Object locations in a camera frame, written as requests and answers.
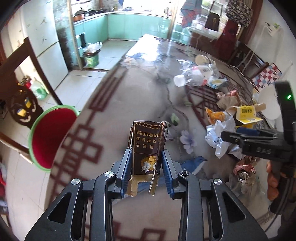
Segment crushed clear plastic bottle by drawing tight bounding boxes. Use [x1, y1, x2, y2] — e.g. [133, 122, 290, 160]
[173, 64, 219, 87]

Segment crumpled red patterned wrapper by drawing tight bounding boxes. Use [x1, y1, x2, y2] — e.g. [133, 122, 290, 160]
[233, 156, 257, 186]

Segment small blue-white snack packet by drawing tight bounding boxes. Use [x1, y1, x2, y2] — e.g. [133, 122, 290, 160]
[206, 76, 228, 89]

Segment dark brown handbag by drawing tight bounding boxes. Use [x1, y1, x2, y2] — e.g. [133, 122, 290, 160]
[204, 1, 223, 32]

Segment white paper cup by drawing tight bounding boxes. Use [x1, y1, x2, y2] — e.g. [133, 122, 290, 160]
[195, 55, 216, 65]

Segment white round desk fan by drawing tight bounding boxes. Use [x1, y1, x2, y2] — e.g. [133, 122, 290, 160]
[252, 85, 281, 128]

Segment orange snack bag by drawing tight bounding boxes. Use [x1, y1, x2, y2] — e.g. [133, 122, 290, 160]
[205, 107, 231, 125]

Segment dark brown cigarette box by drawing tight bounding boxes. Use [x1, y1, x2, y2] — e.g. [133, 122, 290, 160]
[126, 120, 168, 197]

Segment hanging plaid cloth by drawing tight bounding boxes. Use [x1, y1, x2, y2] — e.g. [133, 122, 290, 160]
[181, 0, 202, 28]

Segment yellow medicine box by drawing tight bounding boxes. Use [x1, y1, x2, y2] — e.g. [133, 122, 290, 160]
[226, 103, 266, 128]

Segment white refrigerator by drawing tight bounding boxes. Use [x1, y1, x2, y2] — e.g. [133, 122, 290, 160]
[7, 1, 68, 89]

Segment person's right hand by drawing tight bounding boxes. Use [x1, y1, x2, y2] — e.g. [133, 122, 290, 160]
[266, 161, 279, 201]

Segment teal kitchen cabinets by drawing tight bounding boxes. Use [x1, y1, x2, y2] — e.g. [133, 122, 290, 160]
[74, 13, 171, 43]

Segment green kitchen trash bin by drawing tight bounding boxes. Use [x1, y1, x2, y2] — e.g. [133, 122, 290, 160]
[83, 42, 103, 68]

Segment red bin with green rim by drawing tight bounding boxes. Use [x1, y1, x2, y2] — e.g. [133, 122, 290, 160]
[28, 104, 79, 172]

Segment black patterned hanging bag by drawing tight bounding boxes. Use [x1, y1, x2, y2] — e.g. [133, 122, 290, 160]
[226, 0, 253, 28]

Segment green plastic jug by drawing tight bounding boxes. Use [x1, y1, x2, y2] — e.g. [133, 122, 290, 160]
[30, 79, 47, 100]

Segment crumpled brown paper wrapper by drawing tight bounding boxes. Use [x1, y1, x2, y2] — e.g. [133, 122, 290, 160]
[216, 90, 242, 109]

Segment dark wooden chair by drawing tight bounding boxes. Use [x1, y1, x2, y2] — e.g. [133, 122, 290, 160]
[1, 38, 62, 128]

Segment checkered chair cushion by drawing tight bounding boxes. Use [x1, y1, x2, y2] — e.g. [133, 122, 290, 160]
[251, 63, 282, 90]

